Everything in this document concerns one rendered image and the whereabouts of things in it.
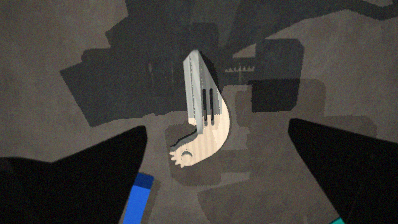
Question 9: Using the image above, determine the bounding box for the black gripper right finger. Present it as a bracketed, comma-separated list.
[288, 118, 398, 224]

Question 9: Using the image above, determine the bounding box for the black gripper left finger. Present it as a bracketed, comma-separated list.
[0, 125, 147, 224]

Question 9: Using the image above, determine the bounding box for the blue rectangular block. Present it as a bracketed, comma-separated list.
[123, 172, 154, 224]

